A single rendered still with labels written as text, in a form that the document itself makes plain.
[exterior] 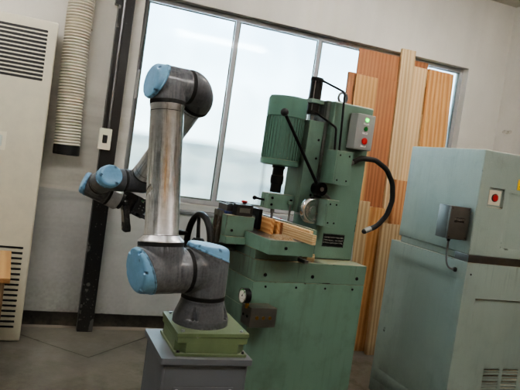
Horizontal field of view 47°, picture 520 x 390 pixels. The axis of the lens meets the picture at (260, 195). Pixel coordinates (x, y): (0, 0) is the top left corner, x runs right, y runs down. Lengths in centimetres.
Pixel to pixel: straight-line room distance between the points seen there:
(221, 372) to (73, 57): 224
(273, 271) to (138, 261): 78
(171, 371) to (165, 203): 53
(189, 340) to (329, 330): 94
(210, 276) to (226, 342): 22
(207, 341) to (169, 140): 66
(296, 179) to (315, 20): 183
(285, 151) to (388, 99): 192
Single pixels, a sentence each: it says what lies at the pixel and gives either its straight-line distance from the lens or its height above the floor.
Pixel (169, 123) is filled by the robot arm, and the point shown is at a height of 128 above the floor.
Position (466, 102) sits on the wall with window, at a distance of 496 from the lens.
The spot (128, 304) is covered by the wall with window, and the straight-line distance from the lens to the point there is 403.
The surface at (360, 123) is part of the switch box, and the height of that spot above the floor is 143.
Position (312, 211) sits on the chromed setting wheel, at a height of 102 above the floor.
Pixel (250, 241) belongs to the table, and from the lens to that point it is 252.
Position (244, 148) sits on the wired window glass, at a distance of 413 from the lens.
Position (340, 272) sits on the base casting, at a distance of 270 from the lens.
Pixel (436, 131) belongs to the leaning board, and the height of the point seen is 162.
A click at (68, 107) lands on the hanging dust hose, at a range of 366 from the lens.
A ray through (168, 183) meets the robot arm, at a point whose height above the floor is 109.
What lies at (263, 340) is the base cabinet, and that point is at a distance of 258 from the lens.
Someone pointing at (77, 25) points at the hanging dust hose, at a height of 183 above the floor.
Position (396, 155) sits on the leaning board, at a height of 139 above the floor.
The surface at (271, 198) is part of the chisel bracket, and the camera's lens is 266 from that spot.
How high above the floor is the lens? 119
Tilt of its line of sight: 3 degrees down
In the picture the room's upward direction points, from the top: 8 degrees clockwise
